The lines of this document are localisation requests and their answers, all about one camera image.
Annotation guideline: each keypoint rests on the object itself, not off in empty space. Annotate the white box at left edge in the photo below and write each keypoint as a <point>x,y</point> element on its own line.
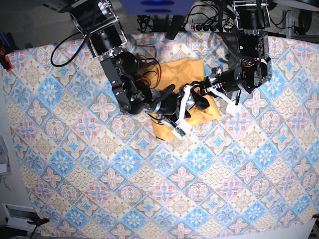
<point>5,169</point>

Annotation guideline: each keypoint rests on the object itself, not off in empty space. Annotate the white wrist camera bracket left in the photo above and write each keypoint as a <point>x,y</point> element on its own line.
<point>231,108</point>

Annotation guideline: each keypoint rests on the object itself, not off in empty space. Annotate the black clamp at table top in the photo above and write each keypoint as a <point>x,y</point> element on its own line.
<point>174,27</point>

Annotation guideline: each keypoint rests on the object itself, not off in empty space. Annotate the orange black clamp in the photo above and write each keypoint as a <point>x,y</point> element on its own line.
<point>7,46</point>
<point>38,221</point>

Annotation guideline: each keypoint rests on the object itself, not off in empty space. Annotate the patterned blue tile tablecloth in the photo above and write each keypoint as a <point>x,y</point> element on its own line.
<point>97,173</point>

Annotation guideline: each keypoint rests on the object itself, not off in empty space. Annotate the yellow T-shirt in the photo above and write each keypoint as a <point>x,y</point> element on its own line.
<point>180,73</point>

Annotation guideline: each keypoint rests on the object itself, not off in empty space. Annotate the white rail lower left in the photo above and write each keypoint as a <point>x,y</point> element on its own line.
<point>17,217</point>

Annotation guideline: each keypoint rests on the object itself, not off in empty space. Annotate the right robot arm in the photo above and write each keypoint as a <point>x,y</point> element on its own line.
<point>135,81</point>

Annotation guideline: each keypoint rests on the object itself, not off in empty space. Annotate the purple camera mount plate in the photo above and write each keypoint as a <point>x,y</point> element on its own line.
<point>164,7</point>

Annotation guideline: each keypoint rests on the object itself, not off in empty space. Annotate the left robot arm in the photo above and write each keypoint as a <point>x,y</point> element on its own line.
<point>241,25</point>

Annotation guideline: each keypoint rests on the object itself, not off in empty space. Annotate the orange black clamp lower left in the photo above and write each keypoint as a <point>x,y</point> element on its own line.
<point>38,221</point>

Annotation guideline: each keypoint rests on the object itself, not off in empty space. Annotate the white power strip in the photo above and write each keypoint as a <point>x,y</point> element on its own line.
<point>194,27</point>

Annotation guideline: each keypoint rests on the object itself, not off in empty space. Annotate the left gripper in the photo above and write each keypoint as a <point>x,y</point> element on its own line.
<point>222,81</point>

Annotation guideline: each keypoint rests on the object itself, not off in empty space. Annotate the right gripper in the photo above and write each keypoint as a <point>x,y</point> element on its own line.
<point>168,103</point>

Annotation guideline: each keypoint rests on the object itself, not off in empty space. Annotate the orange black clamp upper left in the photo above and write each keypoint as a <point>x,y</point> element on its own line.
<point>7,46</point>

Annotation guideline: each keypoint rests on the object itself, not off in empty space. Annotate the white wrist camera bracket right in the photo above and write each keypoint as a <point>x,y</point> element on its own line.
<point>179,127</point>

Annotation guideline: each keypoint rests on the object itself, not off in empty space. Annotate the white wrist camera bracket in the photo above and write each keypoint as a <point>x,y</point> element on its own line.
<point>231,108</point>
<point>179,127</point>

